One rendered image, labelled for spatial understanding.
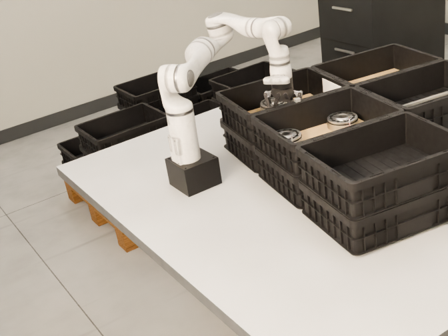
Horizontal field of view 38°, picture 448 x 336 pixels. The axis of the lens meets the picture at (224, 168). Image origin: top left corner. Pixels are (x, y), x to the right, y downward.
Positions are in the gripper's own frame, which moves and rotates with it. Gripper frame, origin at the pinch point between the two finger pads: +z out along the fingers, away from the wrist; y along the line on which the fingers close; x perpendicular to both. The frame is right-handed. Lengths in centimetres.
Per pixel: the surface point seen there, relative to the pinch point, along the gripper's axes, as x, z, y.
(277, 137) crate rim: 34.2, -7.3, -7.3
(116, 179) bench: 25, 15, 59
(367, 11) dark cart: -155, 3, -6
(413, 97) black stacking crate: -22.5, 2.4, -41.6
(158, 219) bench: 49, 15, 30
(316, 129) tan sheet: 7.1, 2.2, -12.6
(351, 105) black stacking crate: -5.8, -1.5, -22.5
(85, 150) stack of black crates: -40, 36, 116
